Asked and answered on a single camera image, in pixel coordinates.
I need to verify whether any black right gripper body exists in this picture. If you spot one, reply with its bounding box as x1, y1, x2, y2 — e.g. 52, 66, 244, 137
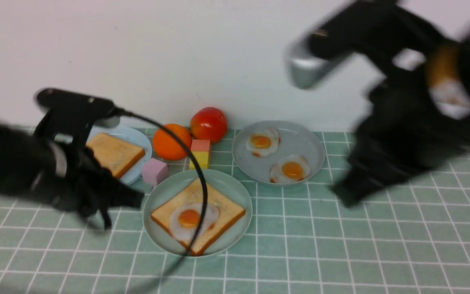
331, 72, 470, 207

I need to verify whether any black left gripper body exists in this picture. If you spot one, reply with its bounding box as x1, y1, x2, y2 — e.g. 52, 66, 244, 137
51, 142, 144, 231

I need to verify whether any toast slice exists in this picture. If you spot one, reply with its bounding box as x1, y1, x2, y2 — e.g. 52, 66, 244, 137
150, 179, 246, 256
86, 132, 146, 179

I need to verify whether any fried egg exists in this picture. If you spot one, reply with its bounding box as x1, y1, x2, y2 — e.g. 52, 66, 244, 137
269, 154, 311, 184
246, 128, 281, 158
168, 203, 220, 242

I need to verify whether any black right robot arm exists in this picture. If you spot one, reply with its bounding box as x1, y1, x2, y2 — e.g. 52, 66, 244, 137
298, 0, 470, 208

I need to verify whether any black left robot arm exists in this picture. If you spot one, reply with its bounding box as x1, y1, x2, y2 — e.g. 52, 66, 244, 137
0, 121, 144, 230

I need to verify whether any light blue plate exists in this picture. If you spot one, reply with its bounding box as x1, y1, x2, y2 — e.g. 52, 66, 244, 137
63, 125, 153, 187

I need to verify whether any pink cube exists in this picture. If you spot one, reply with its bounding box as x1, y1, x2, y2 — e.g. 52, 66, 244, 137
141, 158, 169, 187

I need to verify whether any green center plate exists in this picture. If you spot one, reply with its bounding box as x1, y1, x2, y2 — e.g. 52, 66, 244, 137
142, 169, 253, 258

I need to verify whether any orange fruit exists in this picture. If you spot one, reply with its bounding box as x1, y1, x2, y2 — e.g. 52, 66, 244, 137
152, 123, 192, 161

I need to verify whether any green tiled tablecloth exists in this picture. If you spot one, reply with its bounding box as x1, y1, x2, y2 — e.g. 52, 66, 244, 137
0, 130, 470, 294

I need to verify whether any grey egg plate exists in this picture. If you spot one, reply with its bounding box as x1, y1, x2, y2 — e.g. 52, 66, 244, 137
231, 120, 325, 187

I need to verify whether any yellow cube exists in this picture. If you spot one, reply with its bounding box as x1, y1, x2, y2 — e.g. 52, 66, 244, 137
192, 151, 211, 169

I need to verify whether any salmon red cube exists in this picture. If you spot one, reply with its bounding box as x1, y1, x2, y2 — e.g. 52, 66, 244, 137
191, 139, 211, 153

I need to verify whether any red tomato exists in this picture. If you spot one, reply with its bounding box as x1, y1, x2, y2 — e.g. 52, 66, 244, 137
190, 107, 228, 145

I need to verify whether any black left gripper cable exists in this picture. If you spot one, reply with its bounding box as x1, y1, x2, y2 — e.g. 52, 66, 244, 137
115, 107, 209, 294

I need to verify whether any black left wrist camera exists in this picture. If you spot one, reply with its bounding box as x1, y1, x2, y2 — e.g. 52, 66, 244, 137
33, 87, 121, 128

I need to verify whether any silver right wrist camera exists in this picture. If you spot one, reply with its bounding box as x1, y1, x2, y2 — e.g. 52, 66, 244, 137
285, 29, 353, 90

